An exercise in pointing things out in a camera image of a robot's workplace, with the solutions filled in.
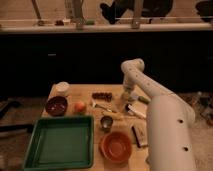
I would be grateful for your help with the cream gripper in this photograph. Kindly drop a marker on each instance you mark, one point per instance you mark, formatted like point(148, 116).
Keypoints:
point(126, 96)

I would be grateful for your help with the grey towel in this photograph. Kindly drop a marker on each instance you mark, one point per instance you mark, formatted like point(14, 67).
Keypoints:
point(133, 97)

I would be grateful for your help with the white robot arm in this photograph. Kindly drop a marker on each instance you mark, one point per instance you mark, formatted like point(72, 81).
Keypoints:
point(168, 118)

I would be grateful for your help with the brown sausage toy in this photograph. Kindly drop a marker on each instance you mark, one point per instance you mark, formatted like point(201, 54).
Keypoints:
point(102, 96)

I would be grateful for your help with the silver metal cup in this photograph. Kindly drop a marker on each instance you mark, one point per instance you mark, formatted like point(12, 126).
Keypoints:
point(106, 123)

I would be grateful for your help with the black brush block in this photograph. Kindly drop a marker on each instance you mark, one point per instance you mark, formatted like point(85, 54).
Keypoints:
point(138, 137)

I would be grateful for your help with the orange fruit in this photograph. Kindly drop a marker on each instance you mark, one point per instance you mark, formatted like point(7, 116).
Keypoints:
point(80, 107)

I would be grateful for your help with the orange bowl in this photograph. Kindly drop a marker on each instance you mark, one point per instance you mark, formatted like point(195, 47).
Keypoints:
point(116, 147)

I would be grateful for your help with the white cup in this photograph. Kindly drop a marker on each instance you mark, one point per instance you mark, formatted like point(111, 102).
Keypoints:
point(62, 88)

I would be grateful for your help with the dark red bowl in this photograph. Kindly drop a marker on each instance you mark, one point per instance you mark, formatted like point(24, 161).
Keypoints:
point(56, 106)

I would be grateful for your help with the green plastic tray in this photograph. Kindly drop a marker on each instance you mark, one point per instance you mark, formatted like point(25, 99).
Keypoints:
point(61, 143)

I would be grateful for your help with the white handled utensil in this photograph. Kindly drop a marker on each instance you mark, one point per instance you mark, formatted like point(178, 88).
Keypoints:
point(130, 109)

